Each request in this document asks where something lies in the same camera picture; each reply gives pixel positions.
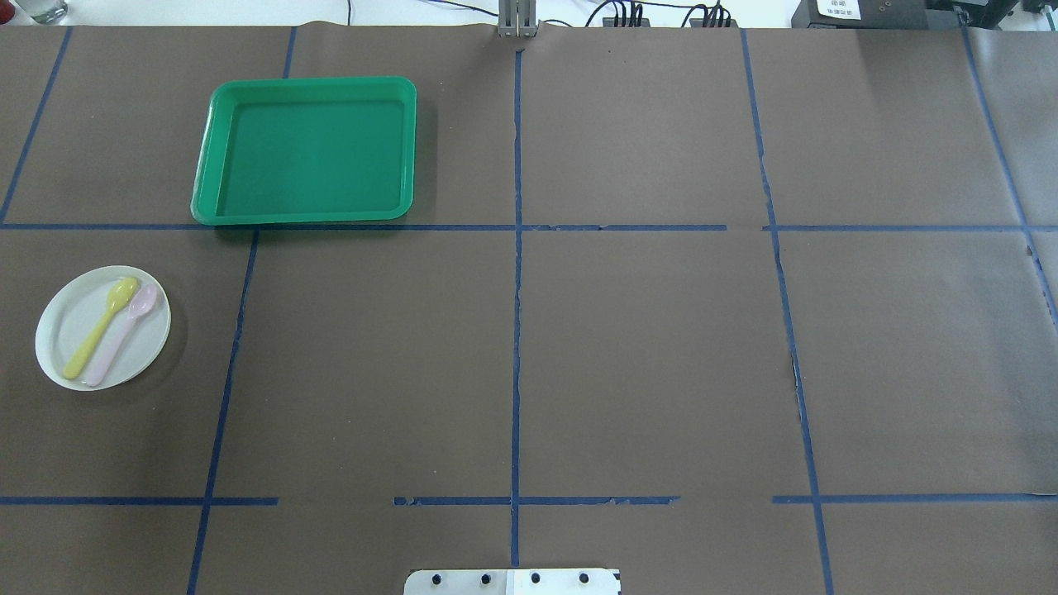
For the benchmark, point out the yellow plastic spoon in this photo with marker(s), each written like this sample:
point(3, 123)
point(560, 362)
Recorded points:
point(119, 295)

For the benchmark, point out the aluminium frame post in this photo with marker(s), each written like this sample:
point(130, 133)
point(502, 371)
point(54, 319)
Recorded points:
point(518, 18)

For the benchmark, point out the white pedestal column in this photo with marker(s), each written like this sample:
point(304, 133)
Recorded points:
point(514, 581)

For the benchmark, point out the green plastic tray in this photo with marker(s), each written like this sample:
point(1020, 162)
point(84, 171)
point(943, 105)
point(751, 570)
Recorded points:
point(285, 151)

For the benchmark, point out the pink plastic spoon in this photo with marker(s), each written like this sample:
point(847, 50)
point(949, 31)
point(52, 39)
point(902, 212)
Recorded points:
point(141, 304)

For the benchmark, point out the black computer box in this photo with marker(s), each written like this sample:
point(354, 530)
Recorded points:
point(875, 15)

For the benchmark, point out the black orange connector hub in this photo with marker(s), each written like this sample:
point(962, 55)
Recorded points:
point(626, 15)

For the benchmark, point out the white round plate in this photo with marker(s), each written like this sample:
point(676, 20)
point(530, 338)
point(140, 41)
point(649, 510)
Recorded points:
point(74, 310)

